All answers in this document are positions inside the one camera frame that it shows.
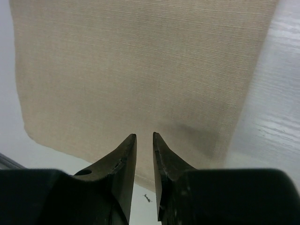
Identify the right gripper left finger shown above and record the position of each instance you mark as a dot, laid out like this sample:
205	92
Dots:
100	194

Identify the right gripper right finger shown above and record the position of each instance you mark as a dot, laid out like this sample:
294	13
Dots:
188	196

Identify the beige cloth napkin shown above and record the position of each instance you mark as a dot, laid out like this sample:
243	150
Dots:
90	72

